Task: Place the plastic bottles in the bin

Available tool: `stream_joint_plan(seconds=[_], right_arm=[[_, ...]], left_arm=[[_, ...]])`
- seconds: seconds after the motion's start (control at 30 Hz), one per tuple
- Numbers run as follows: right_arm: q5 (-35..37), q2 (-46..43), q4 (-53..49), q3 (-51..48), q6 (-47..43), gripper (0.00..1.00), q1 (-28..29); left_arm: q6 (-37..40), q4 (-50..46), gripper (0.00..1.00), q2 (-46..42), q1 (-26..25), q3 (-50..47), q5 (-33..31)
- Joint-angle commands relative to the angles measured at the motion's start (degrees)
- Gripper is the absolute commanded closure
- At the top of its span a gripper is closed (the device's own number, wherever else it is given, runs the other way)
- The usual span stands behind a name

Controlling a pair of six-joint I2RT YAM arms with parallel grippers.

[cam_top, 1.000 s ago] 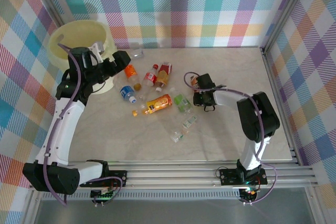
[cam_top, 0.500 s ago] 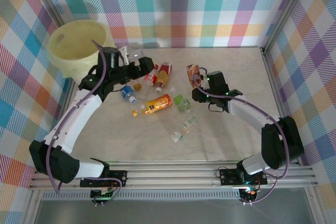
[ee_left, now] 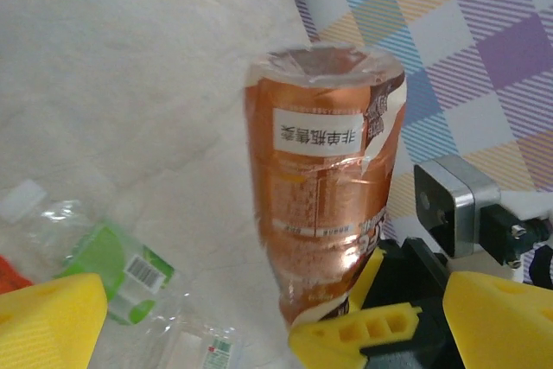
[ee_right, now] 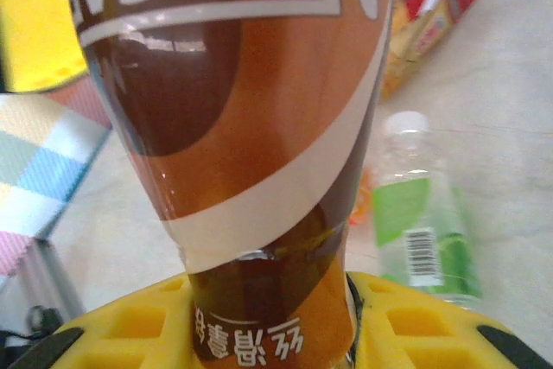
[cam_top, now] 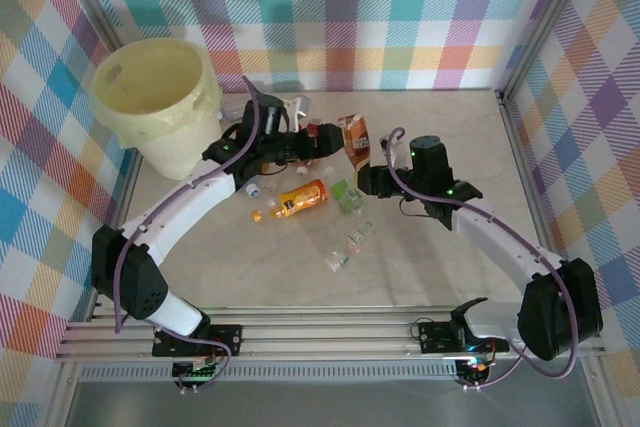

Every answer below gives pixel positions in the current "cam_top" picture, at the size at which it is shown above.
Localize orange snack packet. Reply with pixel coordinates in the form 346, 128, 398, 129
339, 113, 374, 176

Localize green label plastic bottle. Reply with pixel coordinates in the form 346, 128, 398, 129
330, 177, 366, 214

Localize small bottle green white label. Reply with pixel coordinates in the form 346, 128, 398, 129
347, 220, 376, 247
323, 246, 354, 273

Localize orange bottle with black label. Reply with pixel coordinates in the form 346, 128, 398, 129
251, 179, 330, 224

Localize white plate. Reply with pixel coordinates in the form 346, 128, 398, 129
124, 96, 225, 182

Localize cream plastic bucket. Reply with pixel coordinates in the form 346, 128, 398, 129
92, 37, 224, 151

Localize small circuit board green lights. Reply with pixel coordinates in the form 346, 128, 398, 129
457, 354, 496, 388
172, 359, 221, 388

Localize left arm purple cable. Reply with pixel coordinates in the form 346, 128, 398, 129
113, 75, 264, 336

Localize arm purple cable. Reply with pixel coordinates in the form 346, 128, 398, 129
113, 75, 264, 336
384, 126, 584, 379

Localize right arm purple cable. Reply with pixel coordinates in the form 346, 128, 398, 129
384, 126, 584, 379

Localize aluminium table side rail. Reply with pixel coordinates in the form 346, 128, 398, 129
497, 91, 576, 268
84, 149, 144, 321

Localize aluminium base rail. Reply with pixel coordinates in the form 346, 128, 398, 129
54, 319, 606, 363

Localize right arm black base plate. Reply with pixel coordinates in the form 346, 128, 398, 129
417, 319, 496, 356

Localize aluminium frame post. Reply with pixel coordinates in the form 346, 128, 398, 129
62, 0, 126, 56
494, 0, 601, 103

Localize grey slotted cable duct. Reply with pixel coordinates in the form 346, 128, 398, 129
79, 364, 461, 383

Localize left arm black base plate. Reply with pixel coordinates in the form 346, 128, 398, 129
152, 324, 244, 358

